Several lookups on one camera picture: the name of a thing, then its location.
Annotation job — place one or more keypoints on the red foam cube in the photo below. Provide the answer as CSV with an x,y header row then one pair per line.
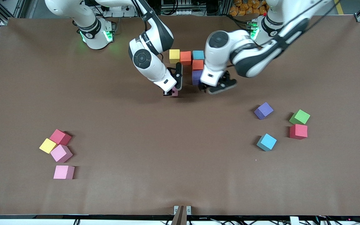
x,y
298,131

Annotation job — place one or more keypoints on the blue foam cube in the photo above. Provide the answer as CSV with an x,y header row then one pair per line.
x,y
267,142
198,55

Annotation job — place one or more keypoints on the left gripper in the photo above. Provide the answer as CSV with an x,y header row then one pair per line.
x,y
202,87

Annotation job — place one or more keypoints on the small white connector box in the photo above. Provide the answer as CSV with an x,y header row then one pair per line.
x,y
294,220

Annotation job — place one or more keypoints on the bag of orange items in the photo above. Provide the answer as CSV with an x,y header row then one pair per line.
x,y
245,7

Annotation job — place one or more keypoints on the small metal mounting bracket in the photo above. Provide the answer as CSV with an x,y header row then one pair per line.
x,y
182,215

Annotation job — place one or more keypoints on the white socket strip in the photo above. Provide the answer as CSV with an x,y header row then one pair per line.
x,y
183,12

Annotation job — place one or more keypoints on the crimson foam cube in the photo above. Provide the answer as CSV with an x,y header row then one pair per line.
x,y
60,137

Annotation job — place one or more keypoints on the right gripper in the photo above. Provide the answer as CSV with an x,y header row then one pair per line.
x,y
168,92

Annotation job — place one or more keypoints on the orange foam cube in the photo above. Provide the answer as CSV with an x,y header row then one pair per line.
x,y
185,57
197,64

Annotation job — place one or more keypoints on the purple foam cube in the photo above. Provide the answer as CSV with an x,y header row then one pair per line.
x,y
196,77
263,111

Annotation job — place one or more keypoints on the green foam cube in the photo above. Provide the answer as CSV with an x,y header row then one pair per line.
x,y
300,117

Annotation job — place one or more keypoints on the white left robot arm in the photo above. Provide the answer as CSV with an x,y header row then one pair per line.
x,y
217,59

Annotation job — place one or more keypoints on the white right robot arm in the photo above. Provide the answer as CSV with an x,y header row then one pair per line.
x,y
155,68

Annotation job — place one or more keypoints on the yellow foam cube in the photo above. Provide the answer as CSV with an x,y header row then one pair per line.
x,y
47,145
174,56

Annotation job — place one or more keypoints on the white power strip with plugs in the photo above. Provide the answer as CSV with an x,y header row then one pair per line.
x,y
117,8

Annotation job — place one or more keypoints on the pink foam cube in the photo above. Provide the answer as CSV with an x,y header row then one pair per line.
x,y
174,92
61,153
63,172

